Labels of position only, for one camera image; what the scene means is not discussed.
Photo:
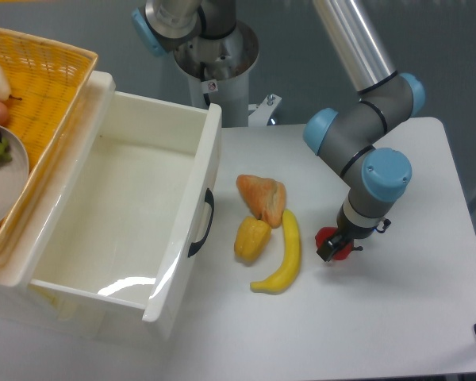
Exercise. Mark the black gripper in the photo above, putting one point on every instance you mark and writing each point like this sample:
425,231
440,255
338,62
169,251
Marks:
348,230

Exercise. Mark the red toy pepper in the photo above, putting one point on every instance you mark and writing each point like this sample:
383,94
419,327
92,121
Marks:
328,251

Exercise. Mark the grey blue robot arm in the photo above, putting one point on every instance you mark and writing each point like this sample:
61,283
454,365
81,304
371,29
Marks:
377,177

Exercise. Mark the yellow toy pepper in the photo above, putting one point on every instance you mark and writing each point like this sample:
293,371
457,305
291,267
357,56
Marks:
251,238

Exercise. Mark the yellow toy banana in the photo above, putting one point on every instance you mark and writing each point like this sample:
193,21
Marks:
281,279

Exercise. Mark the toy croissant bread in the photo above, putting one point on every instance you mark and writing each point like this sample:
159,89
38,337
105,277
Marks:
265,198

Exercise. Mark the white plastic drawer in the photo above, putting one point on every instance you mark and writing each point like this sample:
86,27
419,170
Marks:
122,238

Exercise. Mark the white drawer cabinet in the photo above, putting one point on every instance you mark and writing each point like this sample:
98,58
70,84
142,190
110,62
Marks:
19,299

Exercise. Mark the yellow woven basket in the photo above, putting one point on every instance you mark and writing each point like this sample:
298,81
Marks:
47,77

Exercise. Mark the white plate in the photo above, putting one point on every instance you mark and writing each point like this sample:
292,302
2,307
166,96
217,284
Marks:
13,174

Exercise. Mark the black drawer handle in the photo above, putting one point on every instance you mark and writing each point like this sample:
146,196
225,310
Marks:
207,221

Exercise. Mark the white mounting bracket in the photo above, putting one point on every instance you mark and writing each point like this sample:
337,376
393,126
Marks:
264,113

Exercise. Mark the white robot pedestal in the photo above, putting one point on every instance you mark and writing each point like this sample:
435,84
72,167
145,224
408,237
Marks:
217,71

